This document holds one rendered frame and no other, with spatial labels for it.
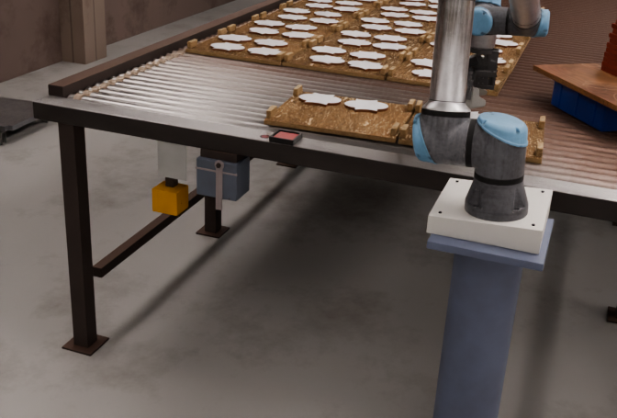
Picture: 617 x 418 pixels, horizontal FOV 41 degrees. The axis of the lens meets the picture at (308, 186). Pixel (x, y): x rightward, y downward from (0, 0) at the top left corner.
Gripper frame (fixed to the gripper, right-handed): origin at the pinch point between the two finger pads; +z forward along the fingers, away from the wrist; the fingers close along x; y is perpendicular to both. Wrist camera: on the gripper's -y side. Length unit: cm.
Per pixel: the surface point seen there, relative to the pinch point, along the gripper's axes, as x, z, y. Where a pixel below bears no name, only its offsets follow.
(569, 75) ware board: 42, -4, 32
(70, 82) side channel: -1, 5, -130
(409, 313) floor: 46, 100, -13
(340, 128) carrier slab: -10.8, 6.2, -36.2
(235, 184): -25, 23, -64
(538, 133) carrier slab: 6.7, 6.2, 22.3
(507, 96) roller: 53, 8, 13
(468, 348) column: -62, 42, 9
